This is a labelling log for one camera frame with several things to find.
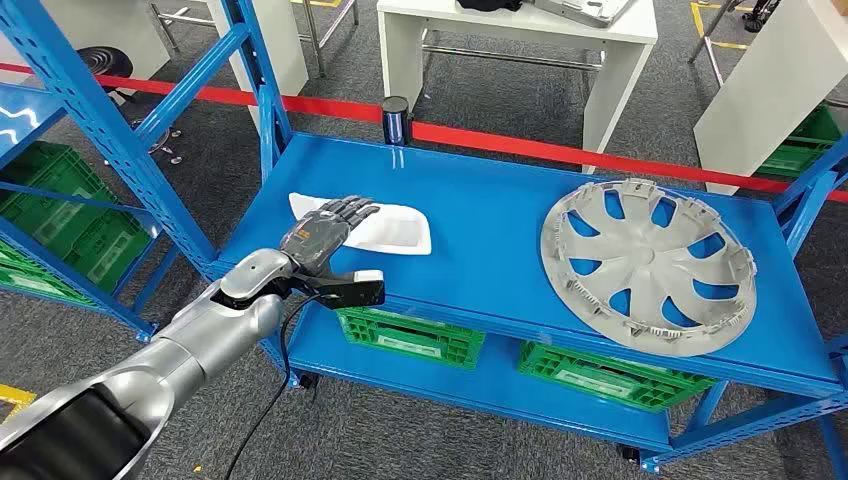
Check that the green plastic crate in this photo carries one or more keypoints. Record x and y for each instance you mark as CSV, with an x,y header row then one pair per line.
x,y
802,146
411,338
79,218
33,281
609,378

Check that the red barrier tape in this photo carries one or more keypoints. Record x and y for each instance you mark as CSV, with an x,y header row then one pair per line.
x,y
530,149

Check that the grey stamped metal panel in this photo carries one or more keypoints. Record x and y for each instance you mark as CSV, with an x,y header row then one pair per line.
x,y
583,10

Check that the black barrier post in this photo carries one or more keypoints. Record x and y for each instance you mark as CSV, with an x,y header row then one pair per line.
x,y
396,119

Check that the grey wheel hubcap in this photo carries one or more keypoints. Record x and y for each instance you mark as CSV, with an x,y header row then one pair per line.
x,y
646,255

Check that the white plastic cover part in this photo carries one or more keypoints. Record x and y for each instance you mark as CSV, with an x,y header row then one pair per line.
x,y
397,232

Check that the blue metal shelf rack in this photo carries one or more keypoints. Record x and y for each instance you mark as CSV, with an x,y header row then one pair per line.
x,y
477,218
26,119

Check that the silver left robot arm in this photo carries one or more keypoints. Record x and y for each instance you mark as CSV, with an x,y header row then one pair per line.
x,y
199,338

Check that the black bag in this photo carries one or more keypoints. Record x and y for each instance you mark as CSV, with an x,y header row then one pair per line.
x,y
490,4

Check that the person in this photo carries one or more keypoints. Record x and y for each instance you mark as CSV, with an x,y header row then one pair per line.
x,y
760,14

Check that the black round stool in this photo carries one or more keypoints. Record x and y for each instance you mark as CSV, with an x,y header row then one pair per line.
x,y
106,63

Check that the yellow floor tape square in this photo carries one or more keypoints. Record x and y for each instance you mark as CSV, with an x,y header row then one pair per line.
x,y
16,395
697,23

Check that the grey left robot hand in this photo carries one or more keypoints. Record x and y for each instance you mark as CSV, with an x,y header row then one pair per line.
x,y
318,232

